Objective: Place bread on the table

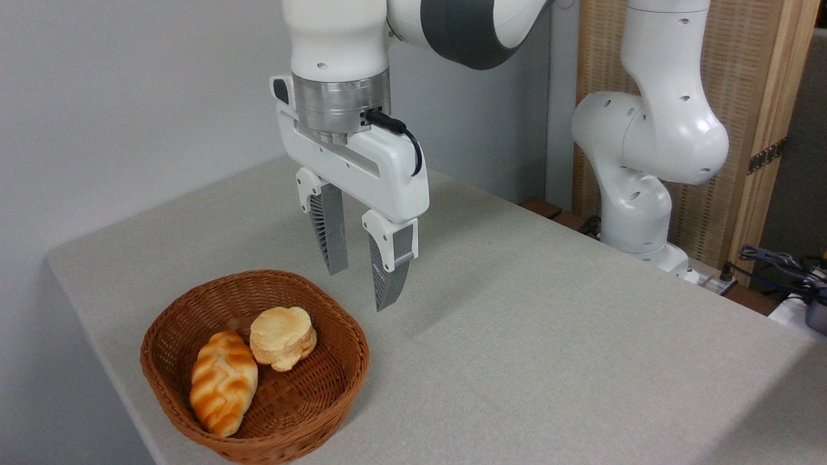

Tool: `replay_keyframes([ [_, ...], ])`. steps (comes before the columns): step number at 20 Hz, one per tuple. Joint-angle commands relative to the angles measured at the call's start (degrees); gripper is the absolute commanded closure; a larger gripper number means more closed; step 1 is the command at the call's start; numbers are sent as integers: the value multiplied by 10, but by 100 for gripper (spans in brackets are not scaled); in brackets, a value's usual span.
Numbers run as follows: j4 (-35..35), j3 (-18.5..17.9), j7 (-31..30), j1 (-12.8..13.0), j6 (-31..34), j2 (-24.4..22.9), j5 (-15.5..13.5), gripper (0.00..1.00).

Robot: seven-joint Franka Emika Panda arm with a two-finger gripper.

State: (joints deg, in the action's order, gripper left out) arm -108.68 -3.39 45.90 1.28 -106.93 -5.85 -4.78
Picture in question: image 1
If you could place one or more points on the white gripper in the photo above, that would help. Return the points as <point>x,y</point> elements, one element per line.
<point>387,174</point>

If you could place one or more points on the round pale bread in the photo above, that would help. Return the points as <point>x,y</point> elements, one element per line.
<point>283,336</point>

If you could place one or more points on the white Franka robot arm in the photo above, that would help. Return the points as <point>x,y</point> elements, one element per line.
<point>646,142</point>

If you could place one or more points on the braided golden bread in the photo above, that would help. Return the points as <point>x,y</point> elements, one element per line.
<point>223,381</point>

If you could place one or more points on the brown wicker basket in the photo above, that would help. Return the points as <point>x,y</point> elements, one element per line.
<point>303,394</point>

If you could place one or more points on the wooden rattan folding screen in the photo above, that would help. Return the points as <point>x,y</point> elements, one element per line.
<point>736,77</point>

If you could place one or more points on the metal screen hinge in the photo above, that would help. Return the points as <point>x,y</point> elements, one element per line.
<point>767,156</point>

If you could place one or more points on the blue plastic container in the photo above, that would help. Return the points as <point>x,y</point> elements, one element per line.
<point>818,313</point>

